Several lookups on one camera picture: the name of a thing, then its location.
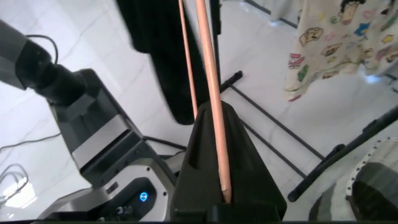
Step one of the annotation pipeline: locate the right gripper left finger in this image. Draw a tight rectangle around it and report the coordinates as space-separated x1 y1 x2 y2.
170 101 225 222

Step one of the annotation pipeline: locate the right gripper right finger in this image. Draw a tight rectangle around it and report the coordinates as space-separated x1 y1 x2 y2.
217 101 287 222

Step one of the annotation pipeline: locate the pink clothes hanger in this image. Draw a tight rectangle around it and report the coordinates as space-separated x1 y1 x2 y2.
178 0 233 203

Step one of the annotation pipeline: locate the black garment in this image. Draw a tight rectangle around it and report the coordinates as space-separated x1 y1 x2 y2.
115 0 218 126

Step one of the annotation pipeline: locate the cream printed garment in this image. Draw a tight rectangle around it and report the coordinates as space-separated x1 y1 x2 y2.
283 0 398 103

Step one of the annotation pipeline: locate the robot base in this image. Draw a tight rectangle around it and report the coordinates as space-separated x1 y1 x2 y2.
37 68 180 222

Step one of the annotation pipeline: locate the black clothes rack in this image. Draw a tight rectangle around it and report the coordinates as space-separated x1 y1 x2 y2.
210 0 398 203

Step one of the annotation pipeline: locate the white laundry basket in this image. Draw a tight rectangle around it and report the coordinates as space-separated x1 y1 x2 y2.
307 136 398 222

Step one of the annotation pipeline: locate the black cable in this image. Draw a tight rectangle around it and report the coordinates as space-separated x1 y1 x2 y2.
142 135 188 152

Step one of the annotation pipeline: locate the grey cable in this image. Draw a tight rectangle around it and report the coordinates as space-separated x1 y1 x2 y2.
0 133 62 151
0 163 29 206

